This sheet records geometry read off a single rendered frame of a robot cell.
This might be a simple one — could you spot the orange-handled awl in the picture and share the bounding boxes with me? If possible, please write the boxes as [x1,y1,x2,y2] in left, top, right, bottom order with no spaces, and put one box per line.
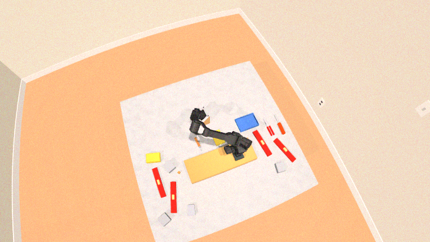
[277,121,285,135]

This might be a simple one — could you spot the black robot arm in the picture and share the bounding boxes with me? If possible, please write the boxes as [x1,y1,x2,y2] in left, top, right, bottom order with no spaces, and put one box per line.
[189,108,252,154]

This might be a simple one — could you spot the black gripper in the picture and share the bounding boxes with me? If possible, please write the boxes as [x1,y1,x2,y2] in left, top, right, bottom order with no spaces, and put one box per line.
[224,145,236,154]

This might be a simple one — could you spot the blue tray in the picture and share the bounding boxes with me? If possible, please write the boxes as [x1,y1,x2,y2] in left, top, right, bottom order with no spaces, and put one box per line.
[235,113,259,132]

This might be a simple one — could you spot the yellow flat block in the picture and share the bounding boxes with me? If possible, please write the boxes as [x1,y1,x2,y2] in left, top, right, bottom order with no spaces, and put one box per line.
[213,138,225,146]
[146,153,161,163]

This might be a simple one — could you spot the red rectangular block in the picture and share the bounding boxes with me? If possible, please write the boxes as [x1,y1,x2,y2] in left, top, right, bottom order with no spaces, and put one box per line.
[274,138,296,162]
[152,167,166,198]
[253,130,272,157]
[171,181,177,213]

